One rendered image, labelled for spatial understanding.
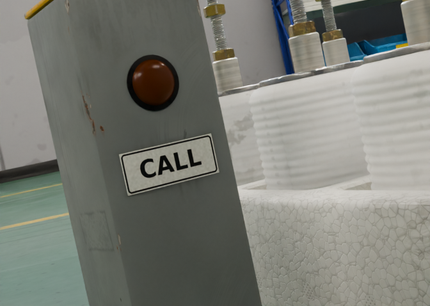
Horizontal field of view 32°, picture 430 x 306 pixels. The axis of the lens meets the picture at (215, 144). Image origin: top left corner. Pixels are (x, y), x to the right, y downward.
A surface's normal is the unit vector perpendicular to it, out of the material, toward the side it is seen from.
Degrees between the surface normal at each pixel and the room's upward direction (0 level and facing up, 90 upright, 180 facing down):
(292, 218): 90
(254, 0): 90
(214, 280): 90
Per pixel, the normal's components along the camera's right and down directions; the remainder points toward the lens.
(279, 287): -0.86, 0.21
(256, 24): 0.07, 0.04
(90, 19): 0.47, -0.05
